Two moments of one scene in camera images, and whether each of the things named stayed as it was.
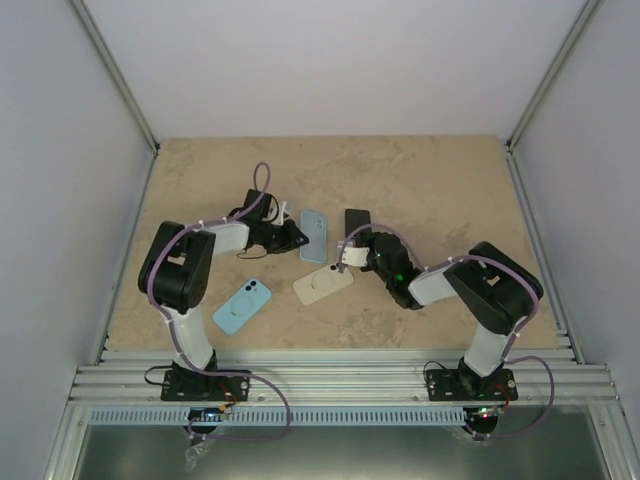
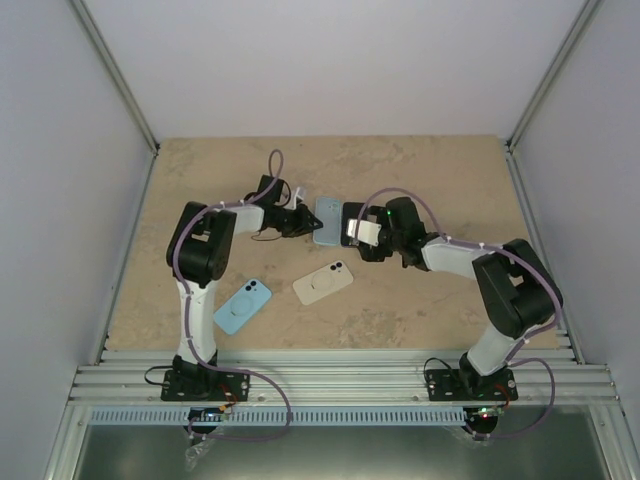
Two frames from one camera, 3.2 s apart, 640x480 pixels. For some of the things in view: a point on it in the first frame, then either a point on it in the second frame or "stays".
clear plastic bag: x=193 y=453 stays
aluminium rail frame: x=131 y=378 stays
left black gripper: x=292 y=234 → x=302 y=224
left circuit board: x=202 y=414 stays
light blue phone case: x=314 y=224 → x=328 y=212
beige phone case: x=321 y=283 stays
